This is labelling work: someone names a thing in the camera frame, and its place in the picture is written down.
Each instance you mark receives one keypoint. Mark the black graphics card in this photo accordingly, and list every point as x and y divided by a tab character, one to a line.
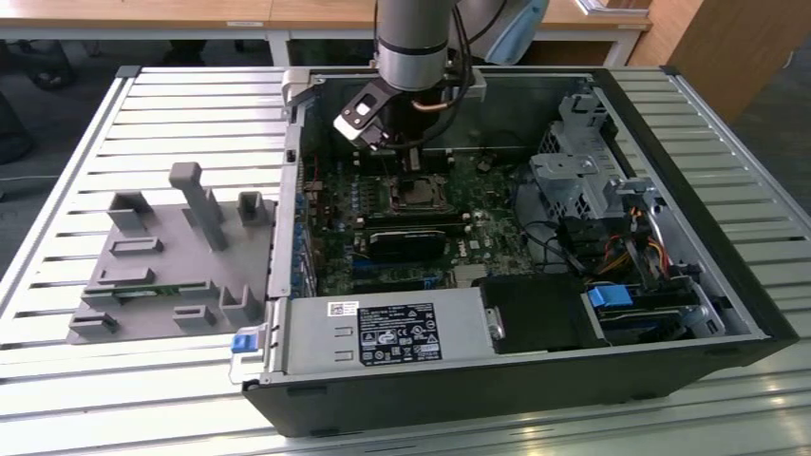
406	244

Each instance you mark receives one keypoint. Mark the silver metal drive cage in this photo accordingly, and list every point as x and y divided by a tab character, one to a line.
565	185

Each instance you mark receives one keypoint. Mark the green motherboard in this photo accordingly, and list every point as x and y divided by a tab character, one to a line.
501	237

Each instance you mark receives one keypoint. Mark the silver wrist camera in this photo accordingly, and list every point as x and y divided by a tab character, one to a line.
362	114

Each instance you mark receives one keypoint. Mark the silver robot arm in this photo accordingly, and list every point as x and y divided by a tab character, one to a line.
413	47

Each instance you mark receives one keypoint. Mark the silver chipset heatsink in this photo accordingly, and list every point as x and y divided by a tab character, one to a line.
470	276

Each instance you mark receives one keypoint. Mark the blue case latch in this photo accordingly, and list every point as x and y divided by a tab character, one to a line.
246	343

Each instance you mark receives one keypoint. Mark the black open PC case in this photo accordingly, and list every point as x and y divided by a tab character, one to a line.
444	404

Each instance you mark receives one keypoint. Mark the green RAM stick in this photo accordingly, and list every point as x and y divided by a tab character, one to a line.
169	290

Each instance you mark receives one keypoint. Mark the wooden cabinet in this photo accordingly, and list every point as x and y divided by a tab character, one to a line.
729	47

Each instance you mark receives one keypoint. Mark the grey parts rack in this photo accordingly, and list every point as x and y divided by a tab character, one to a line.
160	228

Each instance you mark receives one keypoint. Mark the blue disk carrier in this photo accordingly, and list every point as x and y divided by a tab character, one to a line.
610	298

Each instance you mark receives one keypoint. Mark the black mesh waste bin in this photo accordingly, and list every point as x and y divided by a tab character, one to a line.
38	57

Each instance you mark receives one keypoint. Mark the wooden desk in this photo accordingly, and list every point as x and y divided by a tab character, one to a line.
190	9

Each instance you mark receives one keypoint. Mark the silver power supply unit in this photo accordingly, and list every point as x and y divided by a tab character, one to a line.
317	332

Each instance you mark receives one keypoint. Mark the black office chair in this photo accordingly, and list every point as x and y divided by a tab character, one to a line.
190	50

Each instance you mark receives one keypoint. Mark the metal socket locking lever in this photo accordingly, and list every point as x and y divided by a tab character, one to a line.
386	161

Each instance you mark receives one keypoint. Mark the black plastic shroud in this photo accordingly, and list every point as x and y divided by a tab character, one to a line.
540	313

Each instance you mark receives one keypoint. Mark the white paper stack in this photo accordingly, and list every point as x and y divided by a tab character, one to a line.
590	5

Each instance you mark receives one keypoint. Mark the CPU socket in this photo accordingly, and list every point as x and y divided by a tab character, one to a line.
406	209

